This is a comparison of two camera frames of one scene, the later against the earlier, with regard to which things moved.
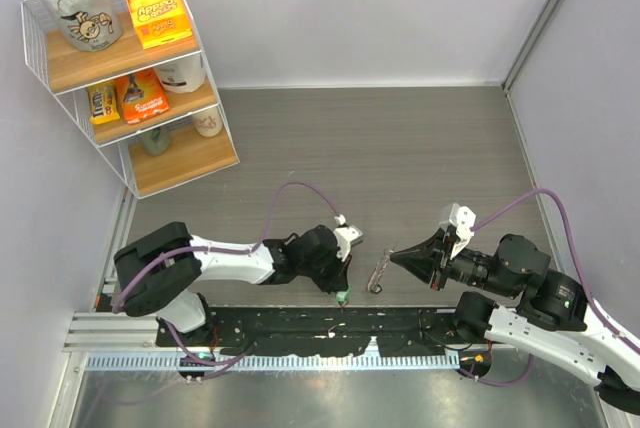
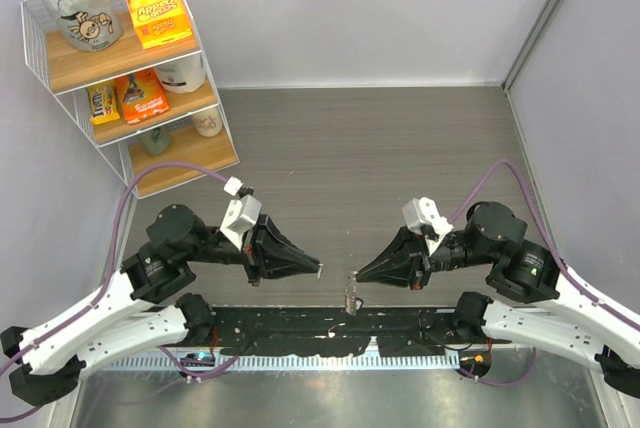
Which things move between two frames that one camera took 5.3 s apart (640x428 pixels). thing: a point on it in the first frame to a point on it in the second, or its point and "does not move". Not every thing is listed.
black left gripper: x=338 y=277 to x=269 y=252
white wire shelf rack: x=123 y=56 does not move
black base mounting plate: x=301 y=331 does not move
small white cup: x=208 y=122 does not move
